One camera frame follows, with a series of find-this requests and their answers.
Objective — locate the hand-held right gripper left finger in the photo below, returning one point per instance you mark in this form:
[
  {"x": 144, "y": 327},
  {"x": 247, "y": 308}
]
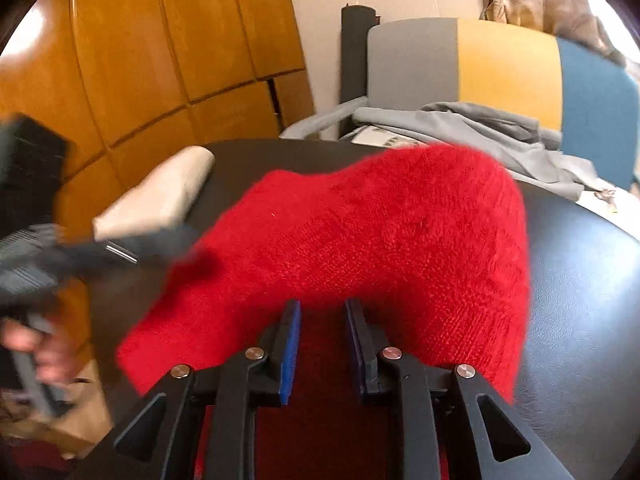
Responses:
[{"x": 290, "y": 355}]

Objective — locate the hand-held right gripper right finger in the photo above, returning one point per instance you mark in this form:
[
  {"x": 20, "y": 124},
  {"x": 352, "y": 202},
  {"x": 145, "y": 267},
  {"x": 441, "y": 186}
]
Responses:
[{"x": 359, "y": 355}]

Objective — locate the person's left hand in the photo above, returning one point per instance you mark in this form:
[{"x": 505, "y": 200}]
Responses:
[{"x": 55, "y": 355}]

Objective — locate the beige folded cloth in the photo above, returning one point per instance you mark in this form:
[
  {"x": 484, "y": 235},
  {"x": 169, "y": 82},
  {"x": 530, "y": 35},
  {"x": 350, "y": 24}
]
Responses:
[{"x": 160, "y": 190}]

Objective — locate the grey yellow blue chair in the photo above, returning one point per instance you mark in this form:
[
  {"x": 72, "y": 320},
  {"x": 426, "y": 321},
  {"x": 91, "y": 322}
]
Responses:
[{"x": 505, "y": 65}]

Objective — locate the black rolled mat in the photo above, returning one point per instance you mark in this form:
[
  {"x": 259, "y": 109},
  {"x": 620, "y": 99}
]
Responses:
[{"x": 355, "y": 60}]

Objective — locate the grey garment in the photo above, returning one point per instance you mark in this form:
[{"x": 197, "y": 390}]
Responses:
[{"x": 500, "y": 140}]

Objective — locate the wooden wardrobe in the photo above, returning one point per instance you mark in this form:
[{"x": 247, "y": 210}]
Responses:
[{"x": 150, "y": 50}]

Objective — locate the red knitted sweater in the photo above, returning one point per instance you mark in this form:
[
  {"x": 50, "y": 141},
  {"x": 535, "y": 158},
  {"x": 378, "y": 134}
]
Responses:
[{"x": 375, "y": 230}]

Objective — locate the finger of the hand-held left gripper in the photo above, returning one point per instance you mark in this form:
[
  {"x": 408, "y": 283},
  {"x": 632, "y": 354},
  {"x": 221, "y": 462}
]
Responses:
[{"x": 125, "y": 250}]

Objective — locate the white printed cushion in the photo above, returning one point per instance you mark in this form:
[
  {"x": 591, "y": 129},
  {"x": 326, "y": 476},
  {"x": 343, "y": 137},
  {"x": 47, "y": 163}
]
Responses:
[{"x": 380, "y": 136}]

